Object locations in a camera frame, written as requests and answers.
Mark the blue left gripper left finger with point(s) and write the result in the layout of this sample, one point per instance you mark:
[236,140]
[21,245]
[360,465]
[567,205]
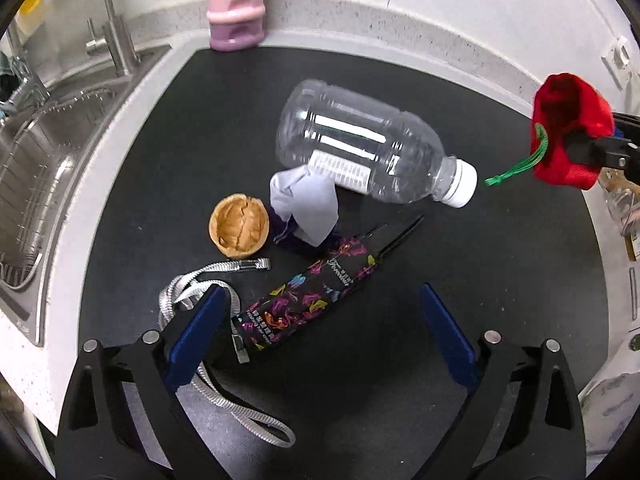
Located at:
[188,336]

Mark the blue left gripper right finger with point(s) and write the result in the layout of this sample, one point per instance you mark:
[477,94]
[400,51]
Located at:
[455,348]

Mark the red drawstring pouch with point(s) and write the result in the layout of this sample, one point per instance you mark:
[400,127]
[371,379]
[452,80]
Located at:
[564,105]

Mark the black colourful hair cream tube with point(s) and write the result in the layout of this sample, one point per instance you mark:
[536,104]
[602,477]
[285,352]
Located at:
[310,293]

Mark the stainless steel kitchen sink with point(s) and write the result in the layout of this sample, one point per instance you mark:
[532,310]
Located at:
[44,152]

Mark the brown paper cupcake liner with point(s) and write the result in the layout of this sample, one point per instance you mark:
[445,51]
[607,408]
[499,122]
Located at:
[239,226]

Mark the crumpled white tissue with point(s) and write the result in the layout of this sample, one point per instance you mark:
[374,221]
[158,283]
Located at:
[306,200]

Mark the black counter mat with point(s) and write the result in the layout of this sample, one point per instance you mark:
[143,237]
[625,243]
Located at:
[364,388]

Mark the clear plastic water bottle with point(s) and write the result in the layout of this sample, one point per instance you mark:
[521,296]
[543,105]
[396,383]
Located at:
[370,147]

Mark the stacked pastel cups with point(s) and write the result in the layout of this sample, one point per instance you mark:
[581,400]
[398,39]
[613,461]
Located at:
[235,24]

